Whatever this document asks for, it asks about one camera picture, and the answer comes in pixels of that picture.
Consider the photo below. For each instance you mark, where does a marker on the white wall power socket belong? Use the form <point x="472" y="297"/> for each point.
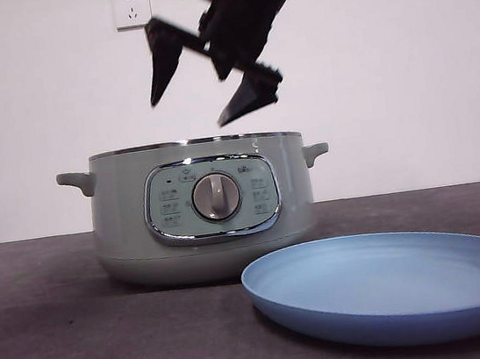
<point x="132" y="10"/>

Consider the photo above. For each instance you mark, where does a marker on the pale green electric steamer pot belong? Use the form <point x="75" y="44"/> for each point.
<point x="126" y="221"/>

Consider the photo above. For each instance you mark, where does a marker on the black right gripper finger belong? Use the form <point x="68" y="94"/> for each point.
<point x="255" y="91"/>
<point x="162" y="61"/>

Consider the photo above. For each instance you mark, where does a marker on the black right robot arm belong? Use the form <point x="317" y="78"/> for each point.
<point x="248" y="10"/>

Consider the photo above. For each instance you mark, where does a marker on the blue round plate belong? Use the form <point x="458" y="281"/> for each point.
<point x="370" y="291"/>

